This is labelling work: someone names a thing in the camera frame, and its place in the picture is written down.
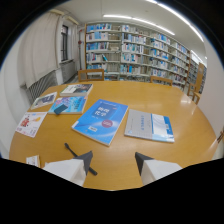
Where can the dark teal eraser block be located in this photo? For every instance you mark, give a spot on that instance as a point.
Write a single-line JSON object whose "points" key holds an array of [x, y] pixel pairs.
{"points": [[60, 108]]}

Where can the ceiling light strip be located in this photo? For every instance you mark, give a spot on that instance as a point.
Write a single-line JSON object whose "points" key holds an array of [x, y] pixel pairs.
{"points": [[140, 20], [180, 16]]}

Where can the white curtain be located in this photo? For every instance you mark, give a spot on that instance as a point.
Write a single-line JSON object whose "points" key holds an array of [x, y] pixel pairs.
{"points": [[40, 46]]}

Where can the colourful blue magazine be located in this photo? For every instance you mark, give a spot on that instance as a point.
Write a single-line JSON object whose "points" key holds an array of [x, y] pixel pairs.
{"points": [[71, 104]]}

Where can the grey and blue book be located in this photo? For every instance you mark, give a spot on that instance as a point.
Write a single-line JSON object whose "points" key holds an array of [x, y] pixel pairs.
{"points": [[150, 126]]}

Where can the grey picture leaflet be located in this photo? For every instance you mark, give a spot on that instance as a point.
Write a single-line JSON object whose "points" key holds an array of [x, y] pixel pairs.
{"points": [[44, 100]]}

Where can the round wooden table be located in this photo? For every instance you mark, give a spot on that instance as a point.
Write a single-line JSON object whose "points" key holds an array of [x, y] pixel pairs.
{"points": [[140, 110]]}

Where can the dark window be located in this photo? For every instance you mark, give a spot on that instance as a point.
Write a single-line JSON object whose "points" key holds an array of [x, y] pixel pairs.
{"points": [[64, 43]]}

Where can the dark cover white book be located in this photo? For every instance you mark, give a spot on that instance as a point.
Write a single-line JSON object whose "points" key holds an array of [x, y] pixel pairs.
{"points": [[77, 89]]}

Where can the white red EMS poster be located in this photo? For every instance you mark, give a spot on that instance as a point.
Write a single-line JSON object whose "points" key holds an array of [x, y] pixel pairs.
{"points": [[30, 123]]}

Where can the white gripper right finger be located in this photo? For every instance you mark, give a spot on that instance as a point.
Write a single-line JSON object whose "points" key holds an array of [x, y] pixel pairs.
{"points": [[155, 168]]}

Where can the wooden chair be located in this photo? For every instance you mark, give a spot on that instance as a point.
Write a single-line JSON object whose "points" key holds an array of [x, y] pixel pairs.
{"points": [[161, 80], [197, 87], [90, 74]]}

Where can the large blue textbook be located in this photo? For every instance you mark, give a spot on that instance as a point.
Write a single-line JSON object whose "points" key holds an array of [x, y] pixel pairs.
{"points": [[100, 120]]}

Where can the wall radiator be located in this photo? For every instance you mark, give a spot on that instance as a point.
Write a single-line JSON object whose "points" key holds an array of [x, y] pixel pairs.
{"points": [[41, 85]]}

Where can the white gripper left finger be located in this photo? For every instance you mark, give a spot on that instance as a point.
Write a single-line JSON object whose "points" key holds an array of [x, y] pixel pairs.
{"points": [[71, 168]]}

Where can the black pen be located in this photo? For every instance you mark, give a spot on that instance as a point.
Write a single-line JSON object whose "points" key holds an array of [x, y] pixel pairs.
{"points": [[75, 154]]}

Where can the small white paper card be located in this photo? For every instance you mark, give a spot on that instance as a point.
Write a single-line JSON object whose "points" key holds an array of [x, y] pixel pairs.
{"points": [[33, 160]]}

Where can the long library bookshelf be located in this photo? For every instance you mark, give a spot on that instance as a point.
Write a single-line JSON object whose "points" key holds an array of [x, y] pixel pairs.
{"points": [[140, 53]]}

